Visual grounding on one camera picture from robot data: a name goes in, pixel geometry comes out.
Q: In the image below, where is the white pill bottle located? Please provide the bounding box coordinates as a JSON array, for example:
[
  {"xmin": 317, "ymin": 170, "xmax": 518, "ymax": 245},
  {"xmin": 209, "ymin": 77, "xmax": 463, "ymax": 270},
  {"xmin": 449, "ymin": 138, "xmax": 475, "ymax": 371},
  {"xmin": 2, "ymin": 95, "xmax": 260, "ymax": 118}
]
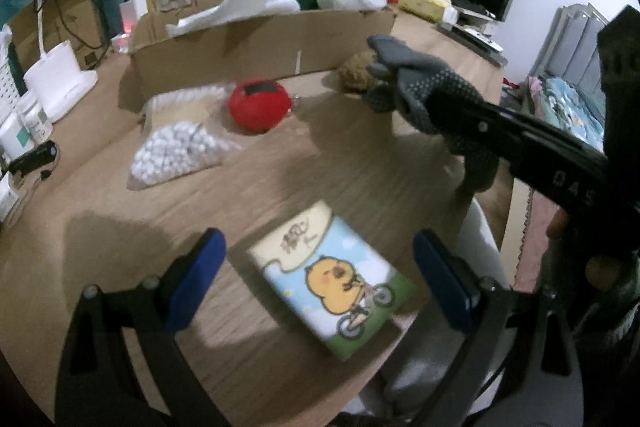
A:
[
  {"xmin": 17, "ymin": 91, "xmax": 54, "ymax": 143},
  {"xmin": 0, "ymin": 111, "xmax": 34, "ymax": 160}
]

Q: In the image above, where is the grey dotted work glove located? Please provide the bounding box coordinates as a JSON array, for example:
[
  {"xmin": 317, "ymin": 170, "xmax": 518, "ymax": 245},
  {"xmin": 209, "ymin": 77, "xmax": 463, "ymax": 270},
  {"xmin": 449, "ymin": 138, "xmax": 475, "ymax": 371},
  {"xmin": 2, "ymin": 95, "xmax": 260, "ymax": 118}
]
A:
[{"xmin": 366, "ymin": 33, "xmax": 501, "ymax": 194}]

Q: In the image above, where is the cartoon duck tissue pack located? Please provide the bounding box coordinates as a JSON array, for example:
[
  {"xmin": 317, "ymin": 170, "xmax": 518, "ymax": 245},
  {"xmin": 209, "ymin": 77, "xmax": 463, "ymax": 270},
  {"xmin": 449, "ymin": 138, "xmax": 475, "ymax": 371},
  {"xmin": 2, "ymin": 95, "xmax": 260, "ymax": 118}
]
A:
[{"xmin": 247, "ymin": 200, "xmax": 417, "ymax": 361}]

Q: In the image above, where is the white computer desk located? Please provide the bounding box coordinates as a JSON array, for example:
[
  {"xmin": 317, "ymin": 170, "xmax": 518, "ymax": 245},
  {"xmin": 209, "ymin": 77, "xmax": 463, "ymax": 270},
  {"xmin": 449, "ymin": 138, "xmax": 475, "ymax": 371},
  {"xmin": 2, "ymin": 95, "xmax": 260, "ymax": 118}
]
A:
[{"xmin": 449, "ymin": 3, "xmax": 502, "ymax": 38}]

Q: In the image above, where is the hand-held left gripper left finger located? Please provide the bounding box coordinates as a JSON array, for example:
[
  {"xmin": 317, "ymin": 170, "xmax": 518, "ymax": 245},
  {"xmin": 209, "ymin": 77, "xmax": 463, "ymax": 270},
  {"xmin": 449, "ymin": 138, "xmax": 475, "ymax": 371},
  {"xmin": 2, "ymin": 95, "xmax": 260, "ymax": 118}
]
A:
[{"xmin": 54, "ymin": 228, "xmax": 232, "ymax": 427}]

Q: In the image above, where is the white desk lamp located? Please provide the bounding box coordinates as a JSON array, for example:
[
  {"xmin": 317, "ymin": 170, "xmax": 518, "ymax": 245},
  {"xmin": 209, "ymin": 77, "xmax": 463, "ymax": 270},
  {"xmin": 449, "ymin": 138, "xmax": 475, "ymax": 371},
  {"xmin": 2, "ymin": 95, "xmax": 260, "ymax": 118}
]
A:
[{"xmin": 22, "ymin": 0, "xmax": 99, "ymax": 124}]

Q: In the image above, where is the red plush tomato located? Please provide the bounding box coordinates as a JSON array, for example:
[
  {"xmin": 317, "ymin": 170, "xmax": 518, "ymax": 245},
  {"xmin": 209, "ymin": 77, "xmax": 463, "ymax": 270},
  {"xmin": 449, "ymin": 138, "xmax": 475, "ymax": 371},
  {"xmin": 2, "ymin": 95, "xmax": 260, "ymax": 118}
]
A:
[{"xmin": 228, "ymin": 79, "xmax": 294, "ymax": 136}]

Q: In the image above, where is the black cable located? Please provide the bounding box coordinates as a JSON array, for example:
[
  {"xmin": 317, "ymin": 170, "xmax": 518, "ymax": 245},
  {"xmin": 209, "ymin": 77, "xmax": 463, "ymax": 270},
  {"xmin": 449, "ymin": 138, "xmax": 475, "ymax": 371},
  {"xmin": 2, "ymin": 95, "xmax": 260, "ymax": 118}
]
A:
[{"xmin": 34, "ymin": 0, "xmax": 109, "ymax": 54}]

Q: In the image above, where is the cardboard box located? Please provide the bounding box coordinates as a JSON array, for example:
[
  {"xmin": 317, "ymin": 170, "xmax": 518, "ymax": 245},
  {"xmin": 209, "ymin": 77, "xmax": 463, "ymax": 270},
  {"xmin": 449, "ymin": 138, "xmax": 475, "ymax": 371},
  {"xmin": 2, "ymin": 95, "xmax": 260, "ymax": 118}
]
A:
[{"xmin": 127, "ymin": 3, "xmax": 399, "ymax": 108}]

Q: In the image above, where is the bag of cotton swabs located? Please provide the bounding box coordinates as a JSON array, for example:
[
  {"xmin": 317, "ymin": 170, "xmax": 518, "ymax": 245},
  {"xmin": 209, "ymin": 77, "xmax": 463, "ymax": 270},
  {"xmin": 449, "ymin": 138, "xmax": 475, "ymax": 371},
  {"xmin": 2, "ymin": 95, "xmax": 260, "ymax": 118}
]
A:
[{"xmin": 141, "ymin": 83, "xmax": 236, "ymax": 128}]

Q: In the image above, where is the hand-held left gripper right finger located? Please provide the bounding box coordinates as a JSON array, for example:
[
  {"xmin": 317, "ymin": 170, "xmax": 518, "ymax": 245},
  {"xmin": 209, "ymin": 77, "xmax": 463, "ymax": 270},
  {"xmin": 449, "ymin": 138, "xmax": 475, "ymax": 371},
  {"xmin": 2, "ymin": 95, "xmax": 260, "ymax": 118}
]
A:
[{"xmin": 412, "ymin": 229, "xmax": 586, "ymax": 427}]

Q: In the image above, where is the person's right forearm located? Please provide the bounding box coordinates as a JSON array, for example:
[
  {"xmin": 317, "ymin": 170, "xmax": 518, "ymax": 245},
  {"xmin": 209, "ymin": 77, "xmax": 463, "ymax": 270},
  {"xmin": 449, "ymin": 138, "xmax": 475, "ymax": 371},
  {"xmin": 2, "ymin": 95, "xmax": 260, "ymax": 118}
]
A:
[{"xmin": 575, "ymin": 257, "xmax": 640, "ymax": 358}]

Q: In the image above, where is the white plastic basket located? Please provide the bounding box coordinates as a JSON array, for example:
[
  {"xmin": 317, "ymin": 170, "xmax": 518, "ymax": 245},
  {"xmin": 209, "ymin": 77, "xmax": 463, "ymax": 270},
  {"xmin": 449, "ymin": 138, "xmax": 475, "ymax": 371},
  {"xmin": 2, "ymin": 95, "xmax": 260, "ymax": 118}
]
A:
[{"xmin": 0, "ymin": 24, "xmax": 26, "ymax": 108}]

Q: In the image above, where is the printed teal blanket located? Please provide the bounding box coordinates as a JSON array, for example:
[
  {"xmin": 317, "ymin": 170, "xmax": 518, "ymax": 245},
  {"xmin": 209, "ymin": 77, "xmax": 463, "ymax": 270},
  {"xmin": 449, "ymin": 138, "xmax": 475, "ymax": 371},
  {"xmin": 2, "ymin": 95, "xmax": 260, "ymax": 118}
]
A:
[{"xmin": 524, "ymin": 74, "xmax": 609, "ymax": 148}]

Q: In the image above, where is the white power adapter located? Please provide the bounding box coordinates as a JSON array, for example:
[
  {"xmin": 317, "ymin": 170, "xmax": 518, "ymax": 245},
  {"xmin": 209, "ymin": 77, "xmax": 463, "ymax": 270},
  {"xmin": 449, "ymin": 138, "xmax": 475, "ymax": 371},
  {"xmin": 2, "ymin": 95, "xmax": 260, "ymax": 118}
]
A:
[{"xmin": 119, "ymin": 0, "xmax": 150, "ymax": 36}]

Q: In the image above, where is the brown loofah sponge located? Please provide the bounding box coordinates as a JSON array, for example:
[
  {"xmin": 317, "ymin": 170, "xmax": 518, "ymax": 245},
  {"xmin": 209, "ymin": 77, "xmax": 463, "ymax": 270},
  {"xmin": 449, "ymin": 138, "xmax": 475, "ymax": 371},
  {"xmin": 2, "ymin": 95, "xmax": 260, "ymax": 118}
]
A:
[{"xmin": 337, "ymin": 50, "xmax": 396, "ymax": 94}]

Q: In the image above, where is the person's right hand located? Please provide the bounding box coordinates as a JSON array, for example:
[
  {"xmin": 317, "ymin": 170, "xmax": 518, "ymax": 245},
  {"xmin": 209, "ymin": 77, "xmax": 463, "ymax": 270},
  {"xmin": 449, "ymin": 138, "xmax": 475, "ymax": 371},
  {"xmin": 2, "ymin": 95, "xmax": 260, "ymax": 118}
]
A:
[{"xmin": 546, "ymin": 208, "xmax": 623, "ymax": 293}]

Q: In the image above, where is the small black flashlight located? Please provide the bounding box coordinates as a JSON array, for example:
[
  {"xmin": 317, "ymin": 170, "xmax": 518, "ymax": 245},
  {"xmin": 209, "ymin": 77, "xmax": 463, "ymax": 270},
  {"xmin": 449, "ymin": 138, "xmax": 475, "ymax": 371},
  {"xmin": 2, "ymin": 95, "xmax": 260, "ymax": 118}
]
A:
[{"xmin": 7, "ymin": 140, "xmax": 60, "ymax": 178}]

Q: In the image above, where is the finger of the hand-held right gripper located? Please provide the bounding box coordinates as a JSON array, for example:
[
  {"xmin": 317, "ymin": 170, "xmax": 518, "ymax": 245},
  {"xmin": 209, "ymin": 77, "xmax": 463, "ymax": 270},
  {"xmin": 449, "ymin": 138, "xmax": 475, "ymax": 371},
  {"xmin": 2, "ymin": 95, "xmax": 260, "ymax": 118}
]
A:
[{"xmin": 470, "ymin": 103, "xmax": 609, "ymax": 174}]

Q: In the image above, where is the grey padded headboard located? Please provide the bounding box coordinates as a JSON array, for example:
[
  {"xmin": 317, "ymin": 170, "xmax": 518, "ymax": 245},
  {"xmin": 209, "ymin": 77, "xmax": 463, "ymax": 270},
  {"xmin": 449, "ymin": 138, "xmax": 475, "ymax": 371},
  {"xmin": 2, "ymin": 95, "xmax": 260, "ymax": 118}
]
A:
[{"xmin": 529, "ymin": 3, "xmax": 609, "ymax": 88}]

